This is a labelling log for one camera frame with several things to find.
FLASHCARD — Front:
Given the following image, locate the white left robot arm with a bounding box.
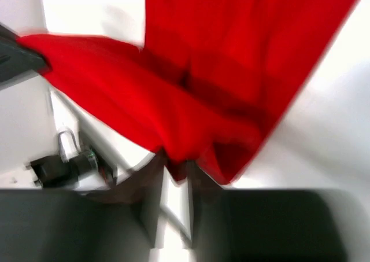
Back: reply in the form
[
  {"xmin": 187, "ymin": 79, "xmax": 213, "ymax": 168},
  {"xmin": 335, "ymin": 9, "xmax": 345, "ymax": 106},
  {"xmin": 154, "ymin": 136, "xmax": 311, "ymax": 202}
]
[{"xmin": 1, "ymin": 25, "xmax": 117, "ymax": 188}]

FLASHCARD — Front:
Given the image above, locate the bright red t shirt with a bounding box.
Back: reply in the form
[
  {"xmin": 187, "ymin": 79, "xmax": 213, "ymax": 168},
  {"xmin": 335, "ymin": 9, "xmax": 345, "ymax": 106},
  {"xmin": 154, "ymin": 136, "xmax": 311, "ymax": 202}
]
[{"xmin": 18, "ymin": 0, "xmax": 357, "ymax": 184}]

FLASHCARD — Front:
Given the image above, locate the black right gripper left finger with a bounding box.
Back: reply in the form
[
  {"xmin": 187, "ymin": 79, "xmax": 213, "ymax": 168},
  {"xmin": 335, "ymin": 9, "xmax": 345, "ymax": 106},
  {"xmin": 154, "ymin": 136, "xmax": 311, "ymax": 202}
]
[{"xmin": 1, "ymin": 152, "xmax": 167, "ymax": 261}]

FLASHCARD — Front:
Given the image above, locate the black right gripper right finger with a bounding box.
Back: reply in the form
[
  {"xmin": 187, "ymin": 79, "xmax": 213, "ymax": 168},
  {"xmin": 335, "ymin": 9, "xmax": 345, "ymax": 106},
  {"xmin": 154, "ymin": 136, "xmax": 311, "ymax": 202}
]
[{"xmin": 187, "ymin": 162, "xmax": 369, "ymax": 261}]

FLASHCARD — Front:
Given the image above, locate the aluminium table edge rail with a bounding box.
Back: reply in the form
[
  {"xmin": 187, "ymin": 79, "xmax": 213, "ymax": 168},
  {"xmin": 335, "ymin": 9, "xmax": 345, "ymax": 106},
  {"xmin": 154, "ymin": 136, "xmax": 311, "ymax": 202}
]
[{"xmin": 50, "ymin": 88, "xmax": 191, "ymax": 241}]

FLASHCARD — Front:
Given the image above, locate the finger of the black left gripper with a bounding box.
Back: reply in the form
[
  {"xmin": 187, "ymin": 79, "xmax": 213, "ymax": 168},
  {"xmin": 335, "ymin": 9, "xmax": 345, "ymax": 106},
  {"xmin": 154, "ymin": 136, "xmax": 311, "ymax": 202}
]
[{"xmin": 1, "ymin": 24, "xmax": 50, "ymax": 84}]

